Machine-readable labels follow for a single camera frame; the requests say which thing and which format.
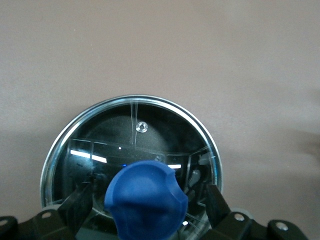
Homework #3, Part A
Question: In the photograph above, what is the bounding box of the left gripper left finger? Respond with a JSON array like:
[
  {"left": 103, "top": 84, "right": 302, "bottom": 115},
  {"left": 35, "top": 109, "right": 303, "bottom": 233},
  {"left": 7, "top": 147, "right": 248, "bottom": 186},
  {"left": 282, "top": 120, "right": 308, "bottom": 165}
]
[{"left": 0, "top": 181, "right": 95, "bottom": 240}]

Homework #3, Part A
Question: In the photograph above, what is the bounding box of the brown table mat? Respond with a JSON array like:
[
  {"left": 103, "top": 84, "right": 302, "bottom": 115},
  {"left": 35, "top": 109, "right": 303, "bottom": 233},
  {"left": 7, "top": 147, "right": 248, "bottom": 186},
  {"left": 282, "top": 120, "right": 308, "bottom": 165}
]
[{"left": 0, "top": 0, "right": 320, "bottom": 226}]

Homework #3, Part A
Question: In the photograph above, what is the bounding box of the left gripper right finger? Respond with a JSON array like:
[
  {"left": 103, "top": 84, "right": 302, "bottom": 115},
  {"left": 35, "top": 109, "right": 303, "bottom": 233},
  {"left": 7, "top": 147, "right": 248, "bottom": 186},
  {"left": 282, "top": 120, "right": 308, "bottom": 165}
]
[{"left": 199, "top": 183, "right": 309, "bottom": 240}]

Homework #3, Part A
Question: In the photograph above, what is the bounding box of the glass lid with blue knob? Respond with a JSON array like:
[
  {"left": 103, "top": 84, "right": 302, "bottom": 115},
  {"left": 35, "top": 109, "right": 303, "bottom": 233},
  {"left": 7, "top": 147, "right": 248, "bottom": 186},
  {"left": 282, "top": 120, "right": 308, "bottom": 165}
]
[{"left": 39, "top": 94, "right": 223, "bottom": 240}]

